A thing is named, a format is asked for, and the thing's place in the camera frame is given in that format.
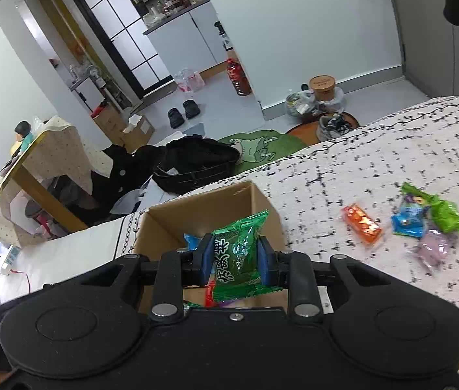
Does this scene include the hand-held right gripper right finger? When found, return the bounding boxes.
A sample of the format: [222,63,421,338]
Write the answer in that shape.
[257,236,417,318]

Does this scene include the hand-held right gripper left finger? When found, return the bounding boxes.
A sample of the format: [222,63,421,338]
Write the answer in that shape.
[43,233,214,319]

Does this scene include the dark green seaweed packet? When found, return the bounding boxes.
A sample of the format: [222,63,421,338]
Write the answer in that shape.
[211,210,283,303]

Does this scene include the brown cardboard box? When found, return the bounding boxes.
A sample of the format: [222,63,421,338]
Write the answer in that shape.
[132,181,295,313]

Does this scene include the small orange snack packet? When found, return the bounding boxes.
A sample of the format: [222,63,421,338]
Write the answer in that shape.
[342,204,383,247]

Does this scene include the lilac snack packet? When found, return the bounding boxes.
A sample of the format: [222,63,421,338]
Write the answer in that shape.
[406,227,455,271]

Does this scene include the lime green snack packet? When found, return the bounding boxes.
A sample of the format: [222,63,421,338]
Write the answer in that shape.
[401,183,459,234]

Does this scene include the white power strip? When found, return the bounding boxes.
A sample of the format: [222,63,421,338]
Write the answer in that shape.
[2,246,21,273]

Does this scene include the black bag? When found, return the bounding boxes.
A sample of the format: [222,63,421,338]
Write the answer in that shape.
[152,136,241,194]

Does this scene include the green dinosaur floor mat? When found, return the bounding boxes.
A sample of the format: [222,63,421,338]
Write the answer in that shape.
[219,129,307,175]

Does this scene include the black clothes pile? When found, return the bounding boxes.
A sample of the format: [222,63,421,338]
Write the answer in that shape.
[91,144,165,220]

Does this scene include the white bed sheet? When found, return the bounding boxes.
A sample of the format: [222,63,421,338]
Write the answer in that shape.
[0,215,141,305]

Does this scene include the cardboard carton with tissue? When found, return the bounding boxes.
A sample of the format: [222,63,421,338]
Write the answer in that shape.
[122,114,155,151]

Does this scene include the white black printed blanket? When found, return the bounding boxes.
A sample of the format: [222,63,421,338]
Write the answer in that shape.
[118,95,459,388]

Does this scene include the grey sneakers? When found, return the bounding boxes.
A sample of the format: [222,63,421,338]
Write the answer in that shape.
[317,114,352,143]

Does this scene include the clear plastic bag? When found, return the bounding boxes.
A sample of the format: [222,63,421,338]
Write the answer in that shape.
[286,85,345,118]

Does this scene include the orange round floor mat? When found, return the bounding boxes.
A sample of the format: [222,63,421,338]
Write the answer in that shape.
[286,111,360,139]

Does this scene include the plain cardboard carton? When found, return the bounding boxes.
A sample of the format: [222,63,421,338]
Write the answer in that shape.
[93,106,125,139]

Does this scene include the brown round tub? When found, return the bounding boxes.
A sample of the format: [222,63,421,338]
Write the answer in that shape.
[308,75,338,102]

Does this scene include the red oil bottle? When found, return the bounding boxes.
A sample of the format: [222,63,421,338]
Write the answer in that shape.
[226,59,251,96]

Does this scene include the table with dotted cloth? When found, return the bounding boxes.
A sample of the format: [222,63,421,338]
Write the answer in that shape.
[0,116,92,248]

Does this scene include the small toy figure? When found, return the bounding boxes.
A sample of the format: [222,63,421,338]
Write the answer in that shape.
[10,121,34,157]

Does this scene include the small white cabinet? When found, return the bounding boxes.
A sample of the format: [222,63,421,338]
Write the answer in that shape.
[71,77,104,112]

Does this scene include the white kitchen cabinet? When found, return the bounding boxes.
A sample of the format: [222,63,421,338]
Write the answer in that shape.
[144,0,234,78]

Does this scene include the black framed sliding door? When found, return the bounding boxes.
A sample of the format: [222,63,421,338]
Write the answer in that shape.
[69,0,173,98]

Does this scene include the group of kitchen bottles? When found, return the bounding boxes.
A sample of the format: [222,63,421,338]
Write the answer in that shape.
[144,0,210,21]

